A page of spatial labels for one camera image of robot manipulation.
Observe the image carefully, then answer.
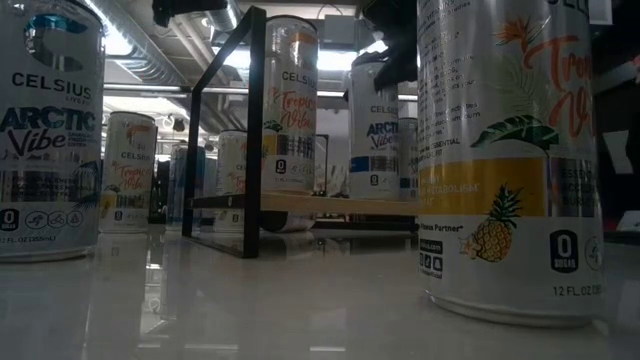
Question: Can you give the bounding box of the wooden shelf with black frame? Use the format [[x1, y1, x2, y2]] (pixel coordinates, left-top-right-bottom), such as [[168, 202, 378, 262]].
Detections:
[[180, 5, 419, 260]]

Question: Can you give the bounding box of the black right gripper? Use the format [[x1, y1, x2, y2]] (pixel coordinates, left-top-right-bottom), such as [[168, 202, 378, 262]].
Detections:
[[362, 0, 419, 92]]

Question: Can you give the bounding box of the grey ceiling box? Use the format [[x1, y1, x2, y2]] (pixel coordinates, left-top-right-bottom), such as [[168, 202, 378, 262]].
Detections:
[[322, 13, 357, 47]]

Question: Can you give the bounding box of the blue silver Red Bull can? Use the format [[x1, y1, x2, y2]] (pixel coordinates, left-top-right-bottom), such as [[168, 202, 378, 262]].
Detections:
[[166, 143, 207, 229]]

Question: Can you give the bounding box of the silver ventilation duct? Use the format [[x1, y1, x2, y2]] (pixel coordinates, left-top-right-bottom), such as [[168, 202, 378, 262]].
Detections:
[[87, 0, 211, 89]]

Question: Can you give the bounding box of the Celsius Arctic Vibe can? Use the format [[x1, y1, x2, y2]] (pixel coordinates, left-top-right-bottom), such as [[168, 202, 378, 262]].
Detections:
[[398, 117, 419, 202], [0, 0, 106, 264], [348, 52, 400, 201]]

